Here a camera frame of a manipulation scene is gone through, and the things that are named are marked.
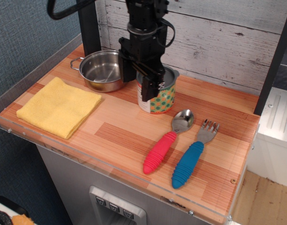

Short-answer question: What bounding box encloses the spoon with red handle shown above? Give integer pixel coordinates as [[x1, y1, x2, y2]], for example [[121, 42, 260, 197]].
[[143, 109, 194, 174]]

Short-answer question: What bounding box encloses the left black vertical post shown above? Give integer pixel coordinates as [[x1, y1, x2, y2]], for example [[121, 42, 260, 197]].
[[78, 2, 101, 56]]

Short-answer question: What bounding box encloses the orange object bottom left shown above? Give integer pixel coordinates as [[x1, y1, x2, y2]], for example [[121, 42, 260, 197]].
[[11, 214, 35, 225]]

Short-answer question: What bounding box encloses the silver toy cabinet front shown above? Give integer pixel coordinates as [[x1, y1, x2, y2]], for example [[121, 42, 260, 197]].
[[37, 145, 206, 225]]

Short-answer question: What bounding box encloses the clear acrylic guard rail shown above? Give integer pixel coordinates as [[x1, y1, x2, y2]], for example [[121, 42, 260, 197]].
[[0, 34, 259, 225]]

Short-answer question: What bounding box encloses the stainless steel toy pot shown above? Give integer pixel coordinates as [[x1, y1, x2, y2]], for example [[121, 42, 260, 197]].
[[70, 50, 126, 93]]

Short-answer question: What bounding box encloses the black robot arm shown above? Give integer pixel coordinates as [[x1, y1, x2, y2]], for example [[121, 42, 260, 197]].
[[118, 0, 174, 102]]

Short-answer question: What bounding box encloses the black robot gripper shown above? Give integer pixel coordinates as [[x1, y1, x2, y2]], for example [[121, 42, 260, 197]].
[[118, 28, 167, 102]]

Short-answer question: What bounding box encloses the silver dispenser button panel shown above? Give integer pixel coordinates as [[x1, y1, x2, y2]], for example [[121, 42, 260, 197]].
[[89, 186, 147, 225]]

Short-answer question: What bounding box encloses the fork with blue handle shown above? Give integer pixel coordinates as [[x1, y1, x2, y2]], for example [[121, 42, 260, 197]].
[[171, 120, 220, 189]]

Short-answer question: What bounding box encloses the white toy appliance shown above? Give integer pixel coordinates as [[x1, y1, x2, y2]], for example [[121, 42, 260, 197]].
[[247, 87, 287, 186]]

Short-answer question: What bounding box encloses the black braided cable sleeve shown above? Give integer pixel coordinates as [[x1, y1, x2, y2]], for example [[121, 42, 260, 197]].
[[47, 0, 97, 21]]

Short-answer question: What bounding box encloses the yellow folded cloth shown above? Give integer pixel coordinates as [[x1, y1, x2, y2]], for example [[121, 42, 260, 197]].
[[16, 77, 102, 139]]

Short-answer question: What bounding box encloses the toy can with dotted label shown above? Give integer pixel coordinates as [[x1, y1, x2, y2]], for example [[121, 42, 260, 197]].
[[136, 65, 179, 114]]

